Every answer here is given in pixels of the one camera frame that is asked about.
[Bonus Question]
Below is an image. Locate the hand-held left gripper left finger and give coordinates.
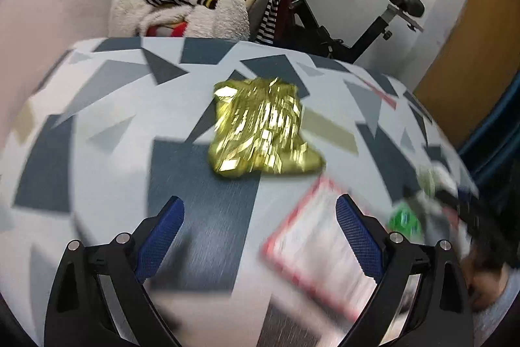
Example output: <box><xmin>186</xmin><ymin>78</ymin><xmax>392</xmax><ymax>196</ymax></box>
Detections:
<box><xmin>45</xmin><ymin>196</ymin><xmax>186</xmax><ymax>347</ymax></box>

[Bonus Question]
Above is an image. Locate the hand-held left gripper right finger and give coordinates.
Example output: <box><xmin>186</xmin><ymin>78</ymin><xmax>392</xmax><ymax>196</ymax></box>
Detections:
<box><xmin>335</xmin><ymin>194</ymin><xmax>474</xmax><ymax>347</ymax></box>

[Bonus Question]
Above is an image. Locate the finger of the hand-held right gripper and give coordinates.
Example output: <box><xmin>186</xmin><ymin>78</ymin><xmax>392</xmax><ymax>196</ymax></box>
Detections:
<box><xmin>431</xmin><ymin>184</ymin><xmax>482</xmax><ymax>228</ymax></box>

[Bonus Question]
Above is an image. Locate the red bordered plastic packet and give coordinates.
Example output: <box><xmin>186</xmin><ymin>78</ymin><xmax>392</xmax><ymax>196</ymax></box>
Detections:
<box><xmin>260</xmin><ymin>176</ymin><xmax>423</xmax><ymax>321</ymax></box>

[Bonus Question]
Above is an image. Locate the green round container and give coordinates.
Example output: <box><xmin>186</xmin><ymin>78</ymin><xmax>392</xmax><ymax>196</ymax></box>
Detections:
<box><xmin>386</xmin><ymin>203</ymin><xmax>423</xmax><ymax>242</ymax></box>

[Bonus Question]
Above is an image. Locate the gold foil wrapper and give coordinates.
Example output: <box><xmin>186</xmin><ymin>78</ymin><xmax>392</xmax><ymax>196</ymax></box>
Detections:
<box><xmin>208</xmin><ymin>76</ymin><xmax>326</xmax><ymax>180</ymax></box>

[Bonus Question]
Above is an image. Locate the blue curtain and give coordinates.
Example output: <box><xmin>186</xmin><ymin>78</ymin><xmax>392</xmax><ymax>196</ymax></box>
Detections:
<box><xmin>455</xmin><ymin>74</ymin><xmax>520</xmax><ymax>185</ymax></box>

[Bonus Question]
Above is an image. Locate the wooden door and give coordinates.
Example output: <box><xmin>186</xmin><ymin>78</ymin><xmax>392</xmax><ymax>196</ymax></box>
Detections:
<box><xmin>412</xmin><ymin>0</ymin><xmax>520</xmax><ymax>148</ymax></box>

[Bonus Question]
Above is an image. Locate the red white cloth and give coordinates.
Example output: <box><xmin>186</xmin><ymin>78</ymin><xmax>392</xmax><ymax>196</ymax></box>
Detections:
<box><xmin>144</xmin><ymin>21</ymin><xmax>189</xmax><ymax>39</ymax></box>

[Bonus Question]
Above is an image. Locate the white fluffy blanket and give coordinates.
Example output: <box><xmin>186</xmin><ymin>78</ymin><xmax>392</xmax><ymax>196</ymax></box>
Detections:
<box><xmin>110</xmin><ymin>0</ymin><xmax>297</xmax><ymax>43</ymax></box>

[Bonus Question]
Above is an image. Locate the beige chair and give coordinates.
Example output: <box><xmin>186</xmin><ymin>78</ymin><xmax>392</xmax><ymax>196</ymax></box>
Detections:
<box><xmin>244</xmin><ymin>0</ymin><xmax>285</xmax><ymax>43</ymax></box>

